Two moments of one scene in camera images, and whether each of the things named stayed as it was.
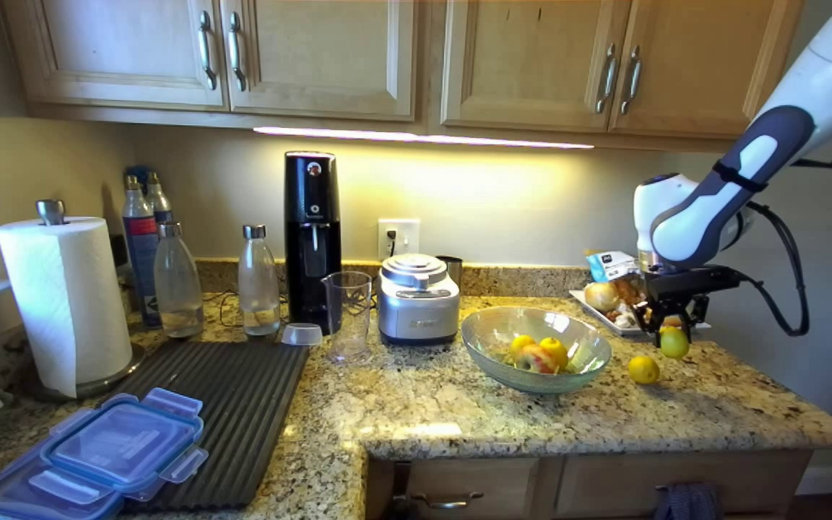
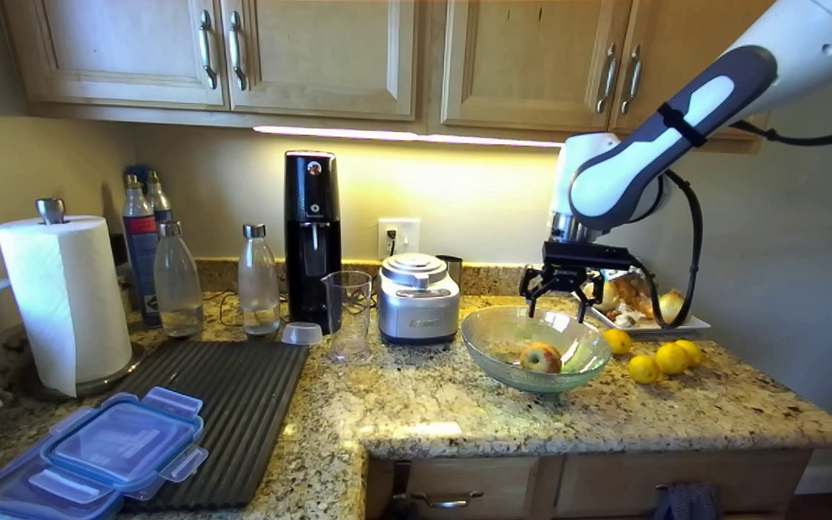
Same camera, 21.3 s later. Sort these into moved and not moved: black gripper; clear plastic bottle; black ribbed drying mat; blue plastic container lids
Moved: black gripper
Not moved: black ribbed drying mat; blue plastic container lids; clear plastic bottle
